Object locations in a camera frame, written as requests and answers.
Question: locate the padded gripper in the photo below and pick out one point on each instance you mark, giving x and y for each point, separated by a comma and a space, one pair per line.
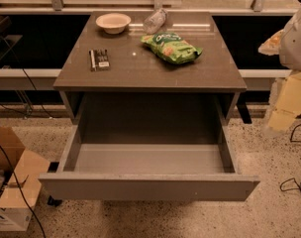
296, 42

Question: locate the grey top drawer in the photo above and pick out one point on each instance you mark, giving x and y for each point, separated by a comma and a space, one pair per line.
148, 146

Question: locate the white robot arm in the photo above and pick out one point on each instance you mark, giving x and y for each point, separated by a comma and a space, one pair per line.
287, 44

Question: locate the grey drawer cabinet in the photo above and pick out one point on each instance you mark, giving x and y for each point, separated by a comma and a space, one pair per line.
134, 67

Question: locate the green chip bag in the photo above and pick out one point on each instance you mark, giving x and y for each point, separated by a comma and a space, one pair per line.
171, 47

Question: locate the clear plastic bottle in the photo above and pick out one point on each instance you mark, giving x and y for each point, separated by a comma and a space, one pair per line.
154, 21

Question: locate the white paper bowl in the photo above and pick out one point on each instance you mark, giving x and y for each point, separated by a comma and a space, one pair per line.
113, 23

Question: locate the black snack bar pack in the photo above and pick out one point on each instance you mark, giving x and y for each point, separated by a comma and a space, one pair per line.
99, 60

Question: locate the brown cardboard box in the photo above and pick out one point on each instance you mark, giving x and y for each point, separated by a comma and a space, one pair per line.
21, 188

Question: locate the metal window railing frame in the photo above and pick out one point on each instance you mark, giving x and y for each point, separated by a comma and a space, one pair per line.
44, 32

